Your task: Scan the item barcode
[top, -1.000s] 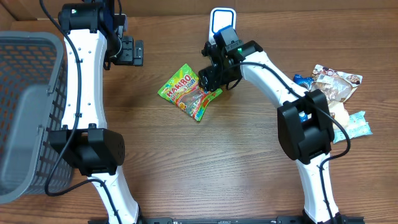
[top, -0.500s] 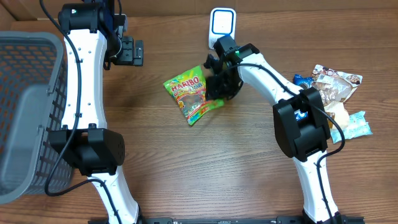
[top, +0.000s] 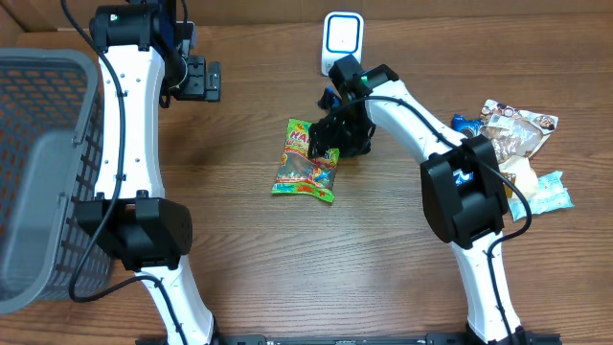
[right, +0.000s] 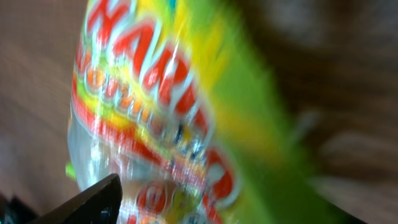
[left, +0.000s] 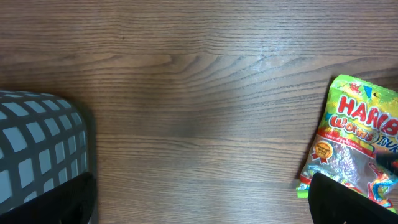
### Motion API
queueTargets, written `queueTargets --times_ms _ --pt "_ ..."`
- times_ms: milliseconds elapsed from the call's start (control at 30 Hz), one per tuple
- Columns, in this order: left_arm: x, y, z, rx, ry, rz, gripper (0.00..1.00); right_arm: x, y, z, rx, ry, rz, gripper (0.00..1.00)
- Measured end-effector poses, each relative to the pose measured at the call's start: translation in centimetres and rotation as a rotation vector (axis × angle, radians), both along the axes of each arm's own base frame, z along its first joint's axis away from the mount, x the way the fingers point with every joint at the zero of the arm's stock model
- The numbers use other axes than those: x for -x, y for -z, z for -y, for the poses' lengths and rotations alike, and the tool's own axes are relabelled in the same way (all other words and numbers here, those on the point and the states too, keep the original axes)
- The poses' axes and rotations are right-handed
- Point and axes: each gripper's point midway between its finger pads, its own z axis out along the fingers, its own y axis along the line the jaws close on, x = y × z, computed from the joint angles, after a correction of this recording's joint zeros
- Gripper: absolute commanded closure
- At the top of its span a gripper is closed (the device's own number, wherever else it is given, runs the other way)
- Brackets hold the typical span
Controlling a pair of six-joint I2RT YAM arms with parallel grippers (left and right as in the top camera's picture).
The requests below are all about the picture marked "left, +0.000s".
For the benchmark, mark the grey plastic shopping basket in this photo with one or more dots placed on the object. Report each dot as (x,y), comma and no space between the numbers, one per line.
(43,145)

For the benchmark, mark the green Haribo candy bag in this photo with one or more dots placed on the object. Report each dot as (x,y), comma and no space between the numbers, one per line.
(360,119)

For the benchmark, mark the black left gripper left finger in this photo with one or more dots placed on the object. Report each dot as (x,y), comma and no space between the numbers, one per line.
(73,202)

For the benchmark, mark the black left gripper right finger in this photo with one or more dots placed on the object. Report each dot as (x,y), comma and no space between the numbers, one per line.
(332,203)

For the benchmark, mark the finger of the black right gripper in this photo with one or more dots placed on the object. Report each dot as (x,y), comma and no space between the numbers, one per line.
(387,161)

